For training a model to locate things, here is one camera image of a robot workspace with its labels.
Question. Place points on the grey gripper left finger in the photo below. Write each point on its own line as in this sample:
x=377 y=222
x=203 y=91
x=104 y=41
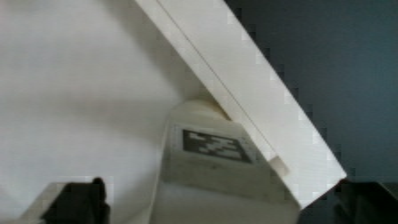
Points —
x=79 y=206

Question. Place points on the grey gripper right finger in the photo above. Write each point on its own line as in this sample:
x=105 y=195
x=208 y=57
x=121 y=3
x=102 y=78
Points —
x=367 y=203

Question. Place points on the white leg with tag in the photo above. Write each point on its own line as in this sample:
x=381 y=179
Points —
x=212 y=158

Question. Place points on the white square tabletop part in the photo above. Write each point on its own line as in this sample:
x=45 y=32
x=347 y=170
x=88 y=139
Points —
x=107 y=60

